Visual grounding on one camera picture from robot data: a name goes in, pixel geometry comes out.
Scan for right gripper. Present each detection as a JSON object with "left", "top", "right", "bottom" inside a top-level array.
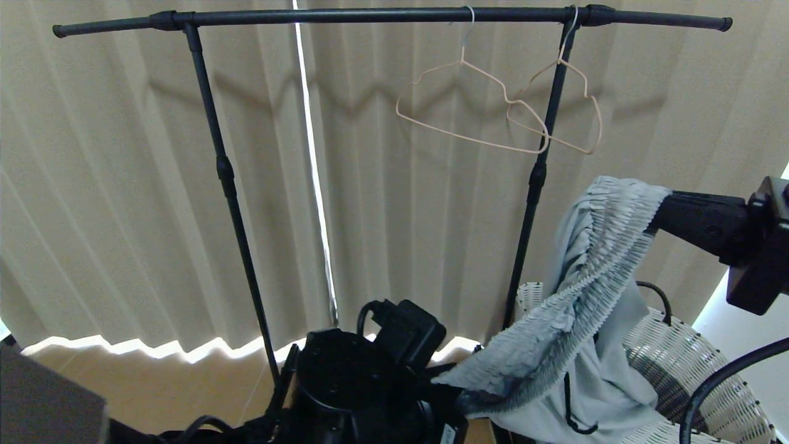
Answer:
[{"left": 727, "top": 176, "right": 789, "bottom": 315}]

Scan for pale grey shorts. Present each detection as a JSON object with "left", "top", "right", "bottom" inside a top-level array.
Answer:
[{"left": 431, "top": 176, "right": 672, "bottom": 444}]

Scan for pink clothes hanger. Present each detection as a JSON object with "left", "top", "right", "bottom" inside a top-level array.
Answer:
[
  {"left": 507, "top": 6, "right": 603, "bottom": 155},
  {"left": 396, "top": 6, "right": 550, "bottom": 155}
]

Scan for white laundry basket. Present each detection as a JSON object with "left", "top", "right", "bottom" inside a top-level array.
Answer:
[{"left": 515, "top": 282, "right": 774, "bottom": 444}]

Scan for black clothes rack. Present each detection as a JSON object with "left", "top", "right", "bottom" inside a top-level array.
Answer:
[{"left": 52, "top": 5, "right": 733, "bottom": 388}]

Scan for beige curtain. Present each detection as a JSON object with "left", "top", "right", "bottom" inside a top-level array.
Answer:
[{"left": 0, "top": 0, "right": 789, "bottom": 364}]

